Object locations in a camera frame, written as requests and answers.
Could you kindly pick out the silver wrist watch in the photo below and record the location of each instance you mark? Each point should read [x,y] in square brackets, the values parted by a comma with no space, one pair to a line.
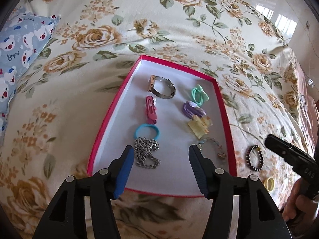
[152,83]

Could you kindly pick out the pink heart print blanket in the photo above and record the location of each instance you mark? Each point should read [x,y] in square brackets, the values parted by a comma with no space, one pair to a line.
[309,104]

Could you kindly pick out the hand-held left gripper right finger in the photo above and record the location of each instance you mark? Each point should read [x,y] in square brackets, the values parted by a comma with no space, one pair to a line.
[199,173]

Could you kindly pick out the pink hair clip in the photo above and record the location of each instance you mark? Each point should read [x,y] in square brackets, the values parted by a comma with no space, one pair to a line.
[150,109]

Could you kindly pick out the red jewelry box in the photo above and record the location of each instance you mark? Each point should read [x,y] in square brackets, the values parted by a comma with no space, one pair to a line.
[162,174]

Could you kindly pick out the floral blanket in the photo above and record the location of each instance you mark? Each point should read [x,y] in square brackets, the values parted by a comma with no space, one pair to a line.
[74,104]

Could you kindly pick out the yellow hair claw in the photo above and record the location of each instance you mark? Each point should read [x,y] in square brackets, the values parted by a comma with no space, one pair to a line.
[197,127]

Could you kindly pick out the blue bear print pillow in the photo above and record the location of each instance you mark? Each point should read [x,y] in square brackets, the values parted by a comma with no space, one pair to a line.
[22,42]

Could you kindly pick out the person's right hand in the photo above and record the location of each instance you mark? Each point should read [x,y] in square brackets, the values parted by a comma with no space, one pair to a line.
[299,205]

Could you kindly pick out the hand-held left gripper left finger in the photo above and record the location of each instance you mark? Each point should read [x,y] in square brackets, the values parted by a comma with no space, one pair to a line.
[123,173]

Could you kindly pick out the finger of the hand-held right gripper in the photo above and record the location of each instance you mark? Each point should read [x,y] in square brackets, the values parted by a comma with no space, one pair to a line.
[280,148]

